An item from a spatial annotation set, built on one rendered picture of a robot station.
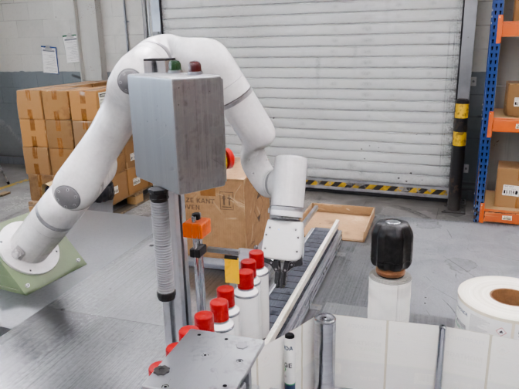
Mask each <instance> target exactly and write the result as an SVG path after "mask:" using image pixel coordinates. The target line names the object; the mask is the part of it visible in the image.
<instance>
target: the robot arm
mask: <svg viewBox="0 0 519 389"><path fill-rule="evenodd" d="M150 58H175V60H178V61H180V63H181V69H182V72H183V73H187V72H188V64H189V62H191V61H194V60H195V61H199V62H200V63H201V65H202V72H203V74H213V75H219V76H221V78H223V96H224V115H225V117H226V119H227V120H228V122H229V123H230V125H231V126H232V128H233V130H234V131H235V132H236V134H237V136H238V137H239V139H240V140H241V142H242V148H241V152H240V162H241V165H242V168H243V171H244V173H245V174H246V176H247V177H248V179H249V181H250V183H251V184H252V186H253V187H254V188H255V189H256V191H257V192H258V193H259V194H260V195H262V196H263V197H265V198H271V208H268V213H270V215H274V217H273V218H271V219H268V221H267V223H266V229H265V233H264V237H263V247H262V250H263V251H264V262H265V263H267V264H270V265H271V266H272V268H273V270H274V271H275V278H274V284H276V288H281V289H282V288H284V287H285V286H286V285H287V276H288V272H289V271H290V270H291V269H292V268H293V267H297V266H302V265H303V264H304V262H303V257H304V224H303V222H300V220H298V219H299V218H302V217H303V213H304V195H305V186H306V176H307V159H306V158H305V157H302V156H298V155H292V154H280V155H277V156H275V161H274V168H273V167H272V165H271V164H270V162H269V160H268V158H267V156H266V152H265V148H266V147H268V146H269V145H270V144H272V142H273V141H274V139H275V136H276V132H275V128H274V126H273V123H272V121H271V120H270V118H269V117H268V115H267V113H266V111H265V110H264V109H263V106H262V104H261V103H260V101H259V100H258V98H257V96H256V94H255V93H254V91H253V89H252V87H251V86H250V84H249V83H248V81H247V79H246V78H245V76H244V75H243V73H242V71H241V69H240V68H239V66H238V65H237V63H236V61H235V60H234V58H233V57H232V55H231V53H230V52H229V50H228V49H227V48H226V47H225V46H224V45H223V44H222V43H220V42H218V41H216V40H214V39H209V38H187V37H180V36H176V35H172V34H161V35H156V36H152V37H149V38H146V39H145V40H143V41H142V42H140V43H139V44H137V45H136V46H135V47H134V48H133V49H132V50H130V51H129V52H128V53H126V54H125V55H124V56H123V57H122V58H121V59H120V60H119V61H118V63H117V64H116V66H115V67H114V69H113V70H112V72H111V74H110V76H109V79H108V81H107V88H106V94H105V97H104V99H103V102H102V104H101V106H100V109H99V110H98V112H97V115H96V116H95V117H94V119H93V122H92V124H91V125H90V127H89V129H88V130H87V132H86V133H85V135H84V136H83V138H82V140H81V141H80V142H79V143H78V144H77V146H76V148H75V149H74V150H73V152H72V154H71V155H70V156H69V157H68V158H67V160H66V162H65V163H64V164H63V166H62V167H61V168H60V169H59V170H58V172H57V173H56V176H55V177H54V179H53V184H52V185H51V186H50V187H49V189H48V190H47V191H46V193H45V194H44V195H43V196H42V197H41V198H40V200H39V201H38V203H37V204H36V206H35V207H34V208H33V210H31V212H30V213H29V214H28V216H27V217H26V218H25V220H24V221H23V222H22V221H20V222H13V223H10V224H8V225H6V226H5V227H4V228H3V229H2V230H1V231H0V256H1V258H2V260H3V261H4V262H5V263H6V264H7V265H8V266H10V267H11V268H12V269H14V270H15V271H18V272H20V273H24V274H26V275H32V276H34V275H42V274H44V273H47V272H48V271H50V270H51V269H52V268H53V267H54V266H55V265H56V263H57V262H58V260H59V246H58V244H59V243H60V242H61V241H62V239H63V238H64V237H65V236H66V234H67V233H68V232H69V231H70V229H71V228H72V227H73V226H74V225H75V224H76V223H77V222H78V220H79V219H80V218H81V217H82V215H83V214H84V213H85V212H86V210H87V209H88V208H89V207H90V206H91V205H92V204H93V203H94V202H95V201H96V199H97V198H98V197H99V196H100V194H101V193H102V192H103V190H104V189H105V188H106V187H107V186H108V184H109V183H110V182H111V181H112V180H113V178H114V176H115V174H116V172H117V158H118V156H119V155H120V153H121V151H122V150H123V149H124V147H125V145H126V143H127V142H128V140H129V139H130V137H131V135H132V125H131V108H130V98H129V89H128V80H127V76H128V75H129V74H135V73H144V59H150ZM272 259H273V260H272ZM280 260H285V262H284V265H283V270H282V272H281V265H280ZM292 261H296V262H292Z"/></svg>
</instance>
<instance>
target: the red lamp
mask: <svg viewBox="0 0 519 389"><path fill-rule="evenodd" d="M202 74H203V72H202V65H201V63H200V62H199V61H195V60H194V61H191V62H189V64H188V75H202Z"/></svg>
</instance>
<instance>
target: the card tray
mask: <svg viewBox="0 0 519 389"><path fill-rule="evenodd" d="M315 205H318V210H317V211H316V213H315V214H314V216H313V217H312V218H311V220H310V221H309V222H308V223H307V225H306V226H305V228H304V237H306V235H307V233H308V232H309V231H310V230H311V228H315V227H318V228H331V227H332V226H333V224H334V223H335V221H336V220H340V223H339V226H338V230H342V241H350V242H365V239H366V237H367V235H368V232H369V229H370V227H371V224H372V222H373V219H374V217H375V207H365V206H354V205H333V204H323V203H311V204H310V205H309V206H308V208H307V209H306V210H305V212H304V213H303V217H302V218H299V219H298V220H300V222H302V221H303V220H304V219H305V218H306V217H307V215H308V214H309V213H310V211H311V210H312V208H313V207H314V206H315Z"/></svg>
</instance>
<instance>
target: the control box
mask: <svg viewBox="0 0 519 389"><path fill-rule="evenodd" d="M127 80H128V89H129V98H130V108H131V125H132V134H133V143H134V160H135V170H136V175H137V177H139V178H141V179H143V180H146V181H148V182H151V183H152V184H156V185H157V186H159V187H161V188H164V189H166V190H169V191H171V192H173V193H176V194H177V195H184V194H188V193H192V192H196V191H203V190H207V189H211V188H217V187H222V186H224V185H225V183H226V181H227V174H226V169H227V158H226V136H225V115H224V96H223V78H221V76H219V75H213V74H202V75H188V73H135V74H129V75H128V76H127Z"/></svg>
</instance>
